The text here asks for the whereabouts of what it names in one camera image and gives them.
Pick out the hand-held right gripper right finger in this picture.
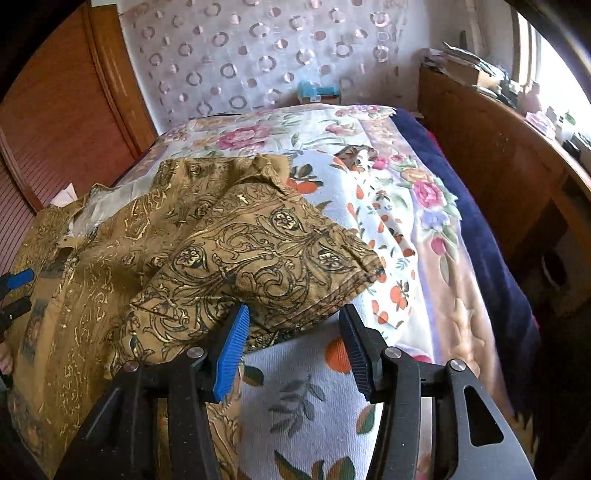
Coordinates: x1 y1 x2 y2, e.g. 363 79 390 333
338 302 539 480

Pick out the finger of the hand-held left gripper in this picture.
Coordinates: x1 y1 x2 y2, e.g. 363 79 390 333
0 268 36 289
0 298 31 325

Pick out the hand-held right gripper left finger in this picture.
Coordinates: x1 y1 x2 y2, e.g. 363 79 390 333
53 302 252 480

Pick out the olive gold blanket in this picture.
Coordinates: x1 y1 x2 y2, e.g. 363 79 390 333
7 154 387 480

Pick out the orange fruit print bedsheet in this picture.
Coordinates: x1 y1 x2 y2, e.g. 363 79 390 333
238 148 428 480

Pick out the white paper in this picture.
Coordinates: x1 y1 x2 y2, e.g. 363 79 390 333
48 184 79 208

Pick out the navy blue blanket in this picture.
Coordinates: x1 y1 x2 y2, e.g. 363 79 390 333
390 108 543 416

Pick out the floral quilt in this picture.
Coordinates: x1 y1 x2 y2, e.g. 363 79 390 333
117 104 539 462

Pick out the wooden cabinet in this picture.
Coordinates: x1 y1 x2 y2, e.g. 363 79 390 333
418 65 591 324

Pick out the blue box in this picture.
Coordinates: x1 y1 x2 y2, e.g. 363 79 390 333
295 80 342 106

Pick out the white circle pattern curtain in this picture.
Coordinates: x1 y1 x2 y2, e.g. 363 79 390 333
119 0 411 134

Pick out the pile of books and papers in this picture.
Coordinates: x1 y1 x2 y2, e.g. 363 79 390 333
422 41 504 88

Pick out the window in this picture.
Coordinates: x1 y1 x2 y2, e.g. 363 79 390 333
512 9 591 153

